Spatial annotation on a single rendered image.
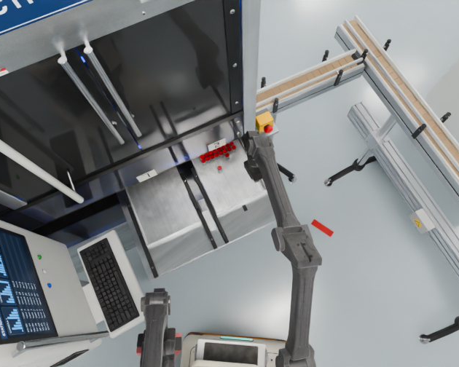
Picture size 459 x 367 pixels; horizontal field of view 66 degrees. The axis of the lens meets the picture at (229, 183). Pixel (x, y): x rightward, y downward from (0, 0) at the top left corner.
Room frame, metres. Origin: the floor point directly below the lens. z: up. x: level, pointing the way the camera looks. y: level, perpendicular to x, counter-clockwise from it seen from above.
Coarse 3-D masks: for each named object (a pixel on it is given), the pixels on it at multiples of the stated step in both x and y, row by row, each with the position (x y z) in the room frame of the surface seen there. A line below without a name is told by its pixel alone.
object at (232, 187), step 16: (240, 144) 0.78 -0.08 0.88; (192, 160) 0.72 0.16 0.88; (224, 160) 0.70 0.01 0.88; (240, 160) 0.69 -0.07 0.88; (208, 176) 0.63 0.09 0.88; (224, 176) 0.62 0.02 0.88; (240, 176) 0.61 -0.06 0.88; (208, 192) 0.55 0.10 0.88; (224, 192) 0.54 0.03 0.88; (240, 192) 0.53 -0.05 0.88; (256, 192) 0.52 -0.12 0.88; (224, 208) 0.45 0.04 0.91
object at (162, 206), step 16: (160, 176) 0.66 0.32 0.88; (176, 176) 0.65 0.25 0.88; (128, 192) 0.60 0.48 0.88; (144, 192) 0.59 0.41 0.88; (160, 192) 0.58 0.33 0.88; (176, 192) 0.57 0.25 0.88; (144, 208) 0.51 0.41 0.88; (160, 208) 0.50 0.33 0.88; (176, 208) 0.49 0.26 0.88; (192, 208) 0.48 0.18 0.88; (144, 224) 0.44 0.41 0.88; (160, 224) 0.43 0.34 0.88; (176, 224) 0.42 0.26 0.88; (192, 224) 0.40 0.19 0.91; (144, 240) 0.35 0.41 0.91; (160, 240) 0.35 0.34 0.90
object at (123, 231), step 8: (120, 224) 0.53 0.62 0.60; (104, 232) 0.50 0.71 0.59; (120, 232) 0.52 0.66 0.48; (128, 232) 0.53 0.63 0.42; (88, 240) 0.47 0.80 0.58; (120, 240) 0.51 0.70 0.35; (128, 240) 0.51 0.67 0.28; (72, 248) 0.44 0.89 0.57; (128, 248) 0.50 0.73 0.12; (72, 256) 0.43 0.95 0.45; (80, 264) 0.41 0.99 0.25
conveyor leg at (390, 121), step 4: (392, 116) 0.87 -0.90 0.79; (388, 120) 0.87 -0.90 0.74; (392, 120) 0.86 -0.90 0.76; (384, 124) 0.88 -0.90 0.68; (388, 124) 0.86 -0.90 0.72; (392, 124) 0.85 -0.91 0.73; (380, 128) 0.89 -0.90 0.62; (384, 128) 0.86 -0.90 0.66; (388, 128) 0.85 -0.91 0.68; (380, 132) 0.87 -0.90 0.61; (384, 132) 0.85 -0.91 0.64; (388, 132) 0.85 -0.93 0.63; (380, 136) 0.86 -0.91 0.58; (384, 136) 0.85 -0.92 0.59; (368, 148) 0.87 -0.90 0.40; (364, 152) 0.87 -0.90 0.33; (368, 152) 0.86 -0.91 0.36; (364, 156) 0.86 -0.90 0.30; (368, 156) 0.85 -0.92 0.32; (360, 160) 0.86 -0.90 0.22; (364, 160) 0.85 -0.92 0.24; (356, 164) 0.87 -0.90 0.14; (360, 164) 0.85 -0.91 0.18
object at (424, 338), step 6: (456, 318) -0.19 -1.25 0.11; (456, 324) -0.22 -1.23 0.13; (444, 330) -0.24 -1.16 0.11; (450, 330) -0.25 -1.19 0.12; (456, 330) -0.25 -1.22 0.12; (420, 336) -0.27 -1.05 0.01; (426, 336) -0.27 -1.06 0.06; (432, 336) -0.27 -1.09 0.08; (438, 336) -0.28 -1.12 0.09; (426, 342) -0.31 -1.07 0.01
